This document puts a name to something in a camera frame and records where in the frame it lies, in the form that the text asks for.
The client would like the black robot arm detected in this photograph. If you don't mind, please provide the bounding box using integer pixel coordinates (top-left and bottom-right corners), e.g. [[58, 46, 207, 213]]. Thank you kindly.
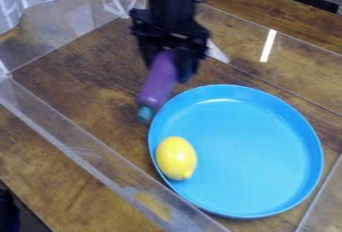
[[129, 0, 211, 83]]

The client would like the clear acrylic enclosure wall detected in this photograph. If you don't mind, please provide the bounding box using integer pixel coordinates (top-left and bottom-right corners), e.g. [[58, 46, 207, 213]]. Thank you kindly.
[[0, 0, 342, 232]]

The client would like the yellow toy lemon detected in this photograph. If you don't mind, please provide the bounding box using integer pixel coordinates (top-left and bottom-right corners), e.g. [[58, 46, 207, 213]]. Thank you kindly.
[[154, 136, 197, 180]]

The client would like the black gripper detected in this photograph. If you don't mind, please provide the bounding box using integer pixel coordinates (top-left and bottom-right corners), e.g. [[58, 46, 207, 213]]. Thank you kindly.
[[129, 0, 209, 83]]

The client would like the blue round tray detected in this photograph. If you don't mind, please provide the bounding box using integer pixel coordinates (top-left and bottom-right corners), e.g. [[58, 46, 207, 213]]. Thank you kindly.
[[148, 84, 324, 219]]

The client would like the purple toy eggplant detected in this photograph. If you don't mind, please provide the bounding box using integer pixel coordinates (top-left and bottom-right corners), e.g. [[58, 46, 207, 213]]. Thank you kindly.
[[137, 50, 177, 123]]

